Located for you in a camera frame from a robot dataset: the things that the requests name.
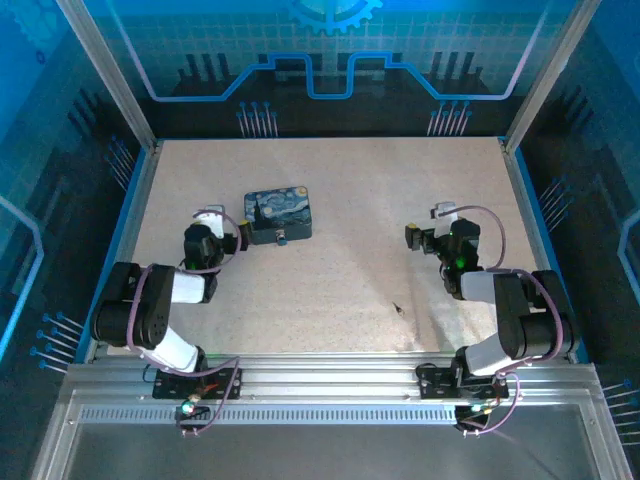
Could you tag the starry night painted tin box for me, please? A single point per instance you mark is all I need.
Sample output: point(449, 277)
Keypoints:
point(277, 207)

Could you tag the small padlock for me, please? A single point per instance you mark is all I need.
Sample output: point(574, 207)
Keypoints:
point(282, 240)

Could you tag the small key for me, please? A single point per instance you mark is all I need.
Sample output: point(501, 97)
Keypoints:
point(398, 308)

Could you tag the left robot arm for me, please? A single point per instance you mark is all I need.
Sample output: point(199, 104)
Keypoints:
point(187, 289)

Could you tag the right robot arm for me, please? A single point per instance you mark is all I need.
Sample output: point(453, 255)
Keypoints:
point(479, 285)

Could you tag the grey metal panel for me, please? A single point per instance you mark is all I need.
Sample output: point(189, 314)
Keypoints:
point(325, 450)

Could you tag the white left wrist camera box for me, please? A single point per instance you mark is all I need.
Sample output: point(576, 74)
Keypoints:
point(214, 216)

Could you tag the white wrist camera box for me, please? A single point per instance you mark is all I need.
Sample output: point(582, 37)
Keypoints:
point(214, 216)
point(444, 215)

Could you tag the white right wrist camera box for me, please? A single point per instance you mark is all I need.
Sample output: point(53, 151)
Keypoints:
point(444, 215)

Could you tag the aluminium table side rail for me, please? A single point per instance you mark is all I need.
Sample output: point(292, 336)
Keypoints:
point(522, 200)
point(141, 200)

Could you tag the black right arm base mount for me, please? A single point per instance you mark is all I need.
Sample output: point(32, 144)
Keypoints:
point(435, 382)

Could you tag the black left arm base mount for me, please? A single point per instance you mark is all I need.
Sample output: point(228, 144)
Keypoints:
point(170, 385)

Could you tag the wide aluminium frame rail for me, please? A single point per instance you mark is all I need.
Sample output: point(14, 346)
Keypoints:
point(325, 375)

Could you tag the aluminium frame post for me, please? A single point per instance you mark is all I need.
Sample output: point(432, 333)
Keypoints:
point(545, 80)
point(107, 75)

